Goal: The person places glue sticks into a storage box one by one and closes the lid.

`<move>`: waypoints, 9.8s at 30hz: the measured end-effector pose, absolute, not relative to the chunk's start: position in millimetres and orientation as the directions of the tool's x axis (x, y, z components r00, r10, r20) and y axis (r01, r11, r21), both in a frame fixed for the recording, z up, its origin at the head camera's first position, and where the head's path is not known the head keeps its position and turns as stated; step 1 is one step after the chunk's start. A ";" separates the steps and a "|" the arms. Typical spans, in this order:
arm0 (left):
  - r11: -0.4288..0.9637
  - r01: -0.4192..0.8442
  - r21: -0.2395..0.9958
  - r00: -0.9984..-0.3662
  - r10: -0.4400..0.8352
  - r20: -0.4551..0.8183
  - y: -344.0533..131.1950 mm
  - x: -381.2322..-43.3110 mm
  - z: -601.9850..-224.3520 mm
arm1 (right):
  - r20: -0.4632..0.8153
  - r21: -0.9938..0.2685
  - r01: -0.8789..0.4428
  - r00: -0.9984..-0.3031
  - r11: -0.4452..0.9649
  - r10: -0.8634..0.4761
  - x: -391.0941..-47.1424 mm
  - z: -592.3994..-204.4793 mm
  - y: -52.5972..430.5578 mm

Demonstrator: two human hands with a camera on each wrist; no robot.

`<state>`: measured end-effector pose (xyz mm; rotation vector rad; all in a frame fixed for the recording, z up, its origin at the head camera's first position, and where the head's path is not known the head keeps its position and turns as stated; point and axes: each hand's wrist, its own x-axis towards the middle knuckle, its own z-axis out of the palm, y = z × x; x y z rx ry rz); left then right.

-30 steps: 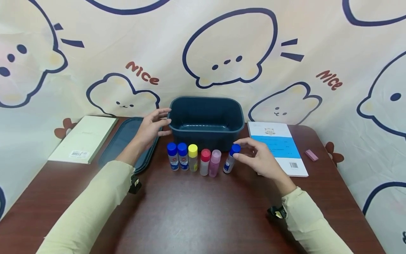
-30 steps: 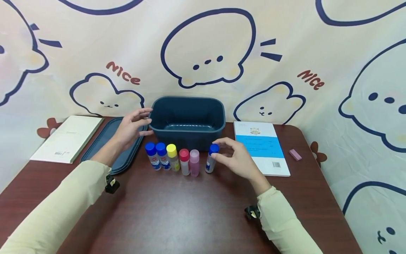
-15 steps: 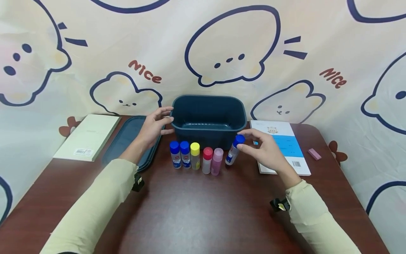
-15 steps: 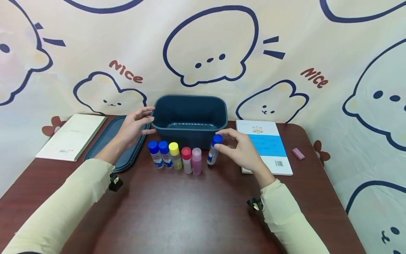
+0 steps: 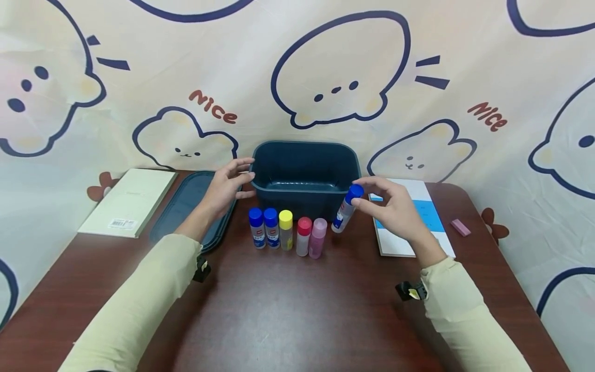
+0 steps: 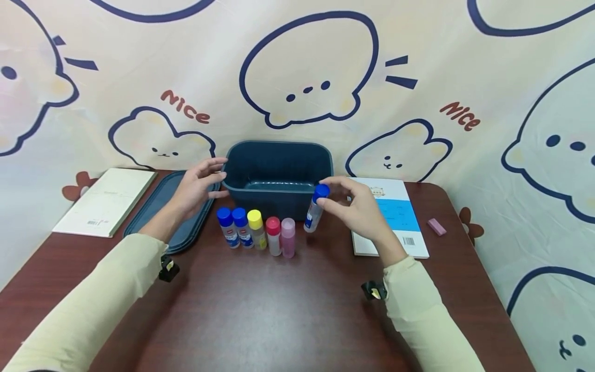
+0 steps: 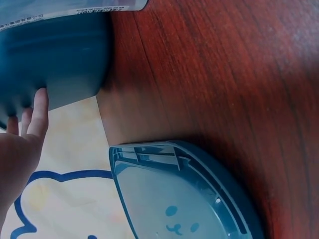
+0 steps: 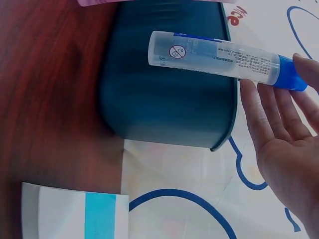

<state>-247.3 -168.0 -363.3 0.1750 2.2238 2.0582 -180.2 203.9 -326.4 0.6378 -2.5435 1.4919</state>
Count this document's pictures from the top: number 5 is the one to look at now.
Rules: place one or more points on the blue cap glue bottle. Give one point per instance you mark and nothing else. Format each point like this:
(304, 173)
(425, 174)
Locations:
(272, 228)
(256, 228)
(345, 209)

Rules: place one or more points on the person's left forearm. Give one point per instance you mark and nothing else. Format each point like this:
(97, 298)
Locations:
(139, 297)

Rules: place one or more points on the red cap glue bottle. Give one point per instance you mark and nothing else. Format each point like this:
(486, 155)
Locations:
(303, 236)

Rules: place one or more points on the person's left middle finger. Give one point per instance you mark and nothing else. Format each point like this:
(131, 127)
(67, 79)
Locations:
(242, 162)

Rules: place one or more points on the person's left thumb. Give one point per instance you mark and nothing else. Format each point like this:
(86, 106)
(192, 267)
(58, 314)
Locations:
(247, 195)

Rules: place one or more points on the pink eraser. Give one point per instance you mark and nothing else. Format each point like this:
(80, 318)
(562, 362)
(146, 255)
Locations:
(460, 227)

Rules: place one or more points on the person's left index finger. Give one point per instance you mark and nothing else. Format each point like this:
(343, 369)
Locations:
(246, 176)

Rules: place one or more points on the person's right index finger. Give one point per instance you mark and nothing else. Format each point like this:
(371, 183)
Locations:
(369, 182)

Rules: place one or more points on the dark blue plastic bin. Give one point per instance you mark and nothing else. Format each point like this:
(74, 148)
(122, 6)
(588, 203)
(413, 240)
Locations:
(304, 178)

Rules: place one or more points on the white and blue booklet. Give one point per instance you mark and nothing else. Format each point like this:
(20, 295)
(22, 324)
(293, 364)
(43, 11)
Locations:
(432, 217)

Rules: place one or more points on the person's left hand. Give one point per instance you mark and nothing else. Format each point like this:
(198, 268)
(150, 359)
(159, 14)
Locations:
(222, 191)

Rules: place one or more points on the yellow cap glue bottle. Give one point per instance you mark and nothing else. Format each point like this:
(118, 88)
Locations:
(286, 230)

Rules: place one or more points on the person's right forearm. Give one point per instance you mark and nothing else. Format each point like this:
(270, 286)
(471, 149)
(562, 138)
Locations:
(458, 310)

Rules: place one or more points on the person's right thumb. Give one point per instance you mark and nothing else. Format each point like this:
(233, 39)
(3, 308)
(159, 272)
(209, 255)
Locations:
(365, 203)

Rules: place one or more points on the pink cap glue bottle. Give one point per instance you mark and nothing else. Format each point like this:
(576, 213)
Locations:
(318, 238)

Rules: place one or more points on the person's right hand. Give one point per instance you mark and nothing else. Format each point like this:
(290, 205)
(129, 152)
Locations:
(395, 209)

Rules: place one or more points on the black wrist band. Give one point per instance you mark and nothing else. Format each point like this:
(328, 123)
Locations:
(201, 268)
(411, 291)

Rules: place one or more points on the person's right fingers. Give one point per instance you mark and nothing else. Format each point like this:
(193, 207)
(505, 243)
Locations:
(395, 188)

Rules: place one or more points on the dark blue bin lid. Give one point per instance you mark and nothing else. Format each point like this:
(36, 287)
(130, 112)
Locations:
(190, 209)

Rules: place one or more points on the pale green notebook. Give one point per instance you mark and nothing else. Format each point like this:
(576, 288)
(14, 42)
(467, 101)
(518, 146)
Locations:
(130, 201)

